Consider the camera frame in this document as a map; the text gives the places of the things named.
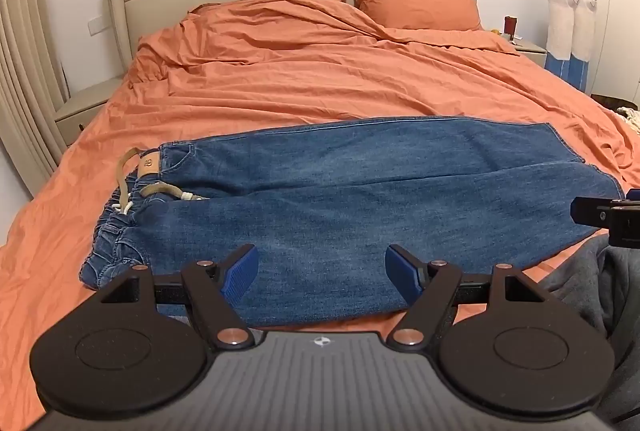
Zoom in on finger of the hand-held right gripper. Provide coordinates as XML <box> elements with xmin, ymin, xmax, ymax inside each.
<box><xmin>570</xmin><ymin>196</ymin><xmax>612</xmax><ymax>228</ymax></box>

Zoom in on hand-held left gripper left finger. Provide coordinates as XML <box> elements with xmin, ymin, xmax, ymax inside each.
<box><xmin>100</xmin><ymin>245</ymin><xmax>259</xmax><ymax>348</ymax></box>

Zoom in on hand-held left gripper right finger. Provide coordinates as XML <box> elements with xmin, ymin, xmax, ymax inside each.
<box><xmin>386</xmin><ymin>245</ymin><xmax>543</xmax><ymax>348</ymax></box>

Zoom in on blue denim pants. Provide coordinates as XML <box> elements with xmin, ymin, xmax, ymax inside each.
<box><xmin>80</xmin><ymin>118</ymin><xmax>626</xmax><ymax>327</ymax></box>

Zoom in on grey clothing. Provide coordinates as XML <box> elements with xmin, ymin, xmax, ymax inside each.
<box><xmin>542</xmin><ymin>236</ymin><xmax>640</xmax><ymax>422</ymax></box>

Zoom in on white rumpled cloth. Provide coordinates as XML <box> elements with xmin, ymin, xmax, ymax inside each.
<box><xmin>616</xmin><ymin>106</ymin><xmax>640</xmax><ymax>133</ymax></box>

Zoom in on beige nightstand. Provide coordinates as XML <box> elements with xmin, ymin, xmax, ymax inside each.
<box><xmin>54</xmin><ymin>76</ymin><xmax>123</xmax><ymax>147</ymax></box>
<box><xmin>510</xmin><ymin>38</ymin><xmax>548</xmax><ymax>69</ymax></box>

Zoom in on orange duvet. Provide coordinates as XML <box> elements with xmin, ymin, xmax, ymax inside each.
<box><xmin>0</xmin><ymin>0</ymin><xmax>640</xmax><ymax>427</ymax></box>

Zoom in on beige curtain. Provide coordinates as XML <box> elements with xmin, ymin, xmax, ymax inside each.
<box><xmin>0</xmin><ymin>0</ymin><xmax>68</xmax><ymax>197</ymax></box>

